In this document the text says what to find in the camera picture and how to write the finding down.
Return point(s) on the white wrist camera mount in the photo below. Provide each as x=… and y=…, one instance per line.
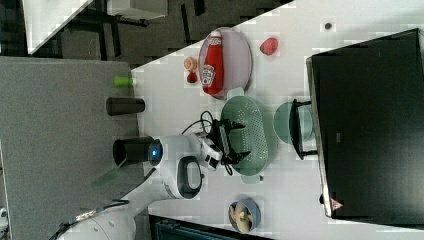
x=210, y=153

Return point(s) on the blue bowl with chips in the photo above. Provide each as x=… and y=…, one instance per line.
x=244, y=215

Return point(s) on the green marker cap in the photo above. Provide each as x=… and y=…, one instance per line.
x=120, y=81

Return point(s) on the large black cylinder post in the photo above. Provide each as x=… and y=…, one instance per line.
x=131, y=151

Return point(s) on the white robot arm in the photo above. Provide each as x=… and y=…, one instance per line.
x=178, y=166

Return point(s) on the green round plate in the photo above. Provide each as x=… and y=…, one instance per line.
x=281, y=122

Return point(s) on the black toaster oven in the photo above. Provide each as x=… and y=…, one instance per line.
x=366, y=103

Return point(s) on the small red strawberry toy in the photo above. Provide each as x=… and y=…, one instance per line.
x=192, y=77

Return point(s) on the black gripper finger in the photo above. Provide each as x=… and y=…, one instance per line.
x=232, y=125
x=235, y=158

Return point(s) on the white background table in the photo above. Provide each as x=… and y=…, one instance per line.
x=44, y=18

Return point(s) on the red ketchup bottle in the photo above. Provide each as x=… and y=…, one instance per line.
x=213, y=69

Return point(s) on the green oval strainer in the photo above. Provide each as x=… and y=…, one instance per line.
x=257, y=136

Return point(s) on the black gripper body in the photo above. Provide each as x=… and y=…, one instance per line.
x=220, y=138

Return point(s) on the large red strawberry toy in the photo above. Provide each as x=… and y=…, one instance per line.
x=269, y=46

